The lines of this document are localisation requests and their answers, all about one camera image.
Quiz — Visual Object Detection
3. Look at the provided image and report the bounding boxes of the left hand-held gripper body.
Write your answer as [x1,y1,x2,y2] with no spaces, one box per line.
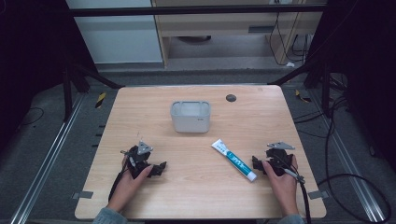
[120,140,157,180]

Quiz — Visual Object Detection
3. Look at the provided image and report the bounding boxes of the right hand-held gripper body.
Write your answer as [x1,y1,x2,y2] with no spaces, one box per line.
[263,141,296,177]

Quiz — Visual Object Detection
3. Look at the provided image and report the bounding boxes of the person's left hand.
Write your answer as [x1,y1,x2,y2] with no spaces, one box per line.
[106,155,154,214]

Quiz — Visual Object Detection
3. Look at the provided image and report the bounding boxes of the person's right hand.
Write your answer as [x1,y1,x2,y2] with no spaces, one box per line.
[262,154,300,217]

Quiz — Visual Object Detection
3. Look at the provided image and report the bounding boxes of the white and teal toothpaste tube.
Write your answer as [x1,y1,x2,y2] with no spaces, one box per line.
[211,138,259,183]

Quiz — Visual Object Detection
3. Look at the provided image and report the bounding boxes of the grey tape strip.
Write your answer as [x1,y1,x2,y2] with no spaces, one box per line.
[71,190,94,201]
[307,189,330,201]

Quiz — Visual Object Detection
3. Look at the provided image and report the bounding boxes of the grey plastic bin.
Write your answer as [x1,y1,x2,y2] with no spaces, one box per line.
[169,99,212,134]

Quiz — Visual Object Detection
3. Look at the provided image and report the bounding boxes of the yellow black hazard tape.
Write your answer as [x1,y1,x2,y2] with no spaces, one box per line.
[294,89,312,105]
[94,91,107,110]

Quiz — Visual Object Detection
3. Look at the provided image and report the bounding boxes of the black metal stand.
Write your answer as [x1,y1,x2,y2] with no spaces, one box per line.
[268,57,333,119]
[61,60,125,123]

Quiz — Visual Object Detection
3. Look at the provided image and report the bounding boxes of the white cabinet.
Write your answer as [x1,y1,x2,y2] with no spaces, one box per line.
[65,0,163,65]

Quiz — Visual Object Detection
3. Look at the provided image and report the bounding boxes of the light wooden desk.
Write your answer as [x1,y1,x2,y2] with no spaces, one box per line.
[150,0,326,68]

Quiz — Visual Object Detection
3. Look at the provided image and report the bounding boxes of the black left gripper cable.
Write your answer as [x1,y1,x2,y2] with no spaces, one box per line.
[107,167,129,202]

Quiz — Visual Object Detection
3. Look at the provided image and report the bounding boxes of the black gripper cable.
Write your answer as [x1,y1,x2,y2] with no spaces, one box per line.
[107,167,129,202]
[278,154,313,224]

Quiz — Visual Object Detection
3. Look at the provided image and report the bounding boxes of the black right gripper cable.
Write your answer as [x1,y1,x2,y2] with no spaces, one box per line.
[278,154,313,224]

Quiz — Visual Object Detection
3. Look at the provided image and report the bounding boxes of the black floor cable loop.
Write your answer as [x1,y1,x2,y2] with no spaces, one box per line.
[292,73,392,224]

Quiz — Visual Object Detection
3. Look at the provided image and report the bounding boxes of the aluminium floor rail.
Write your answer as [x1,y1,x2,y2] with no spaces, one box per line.
[9,92,86,224]
[307,89,388,224]

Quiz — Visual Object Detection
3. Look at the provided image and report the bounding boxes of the thin black floor cable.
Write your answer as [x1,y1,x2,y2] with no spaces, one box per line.
[18,106,45,129]

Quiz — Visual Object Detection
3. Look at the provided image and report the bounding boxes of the black hanging cables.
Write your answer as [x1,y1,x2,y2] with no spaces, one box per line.
[268,11,307,67]

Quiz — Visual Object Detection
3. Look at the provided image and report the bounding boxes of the black horizontal frame bar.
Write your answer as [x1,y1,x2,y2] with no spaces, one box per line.
[68,4,327,18]

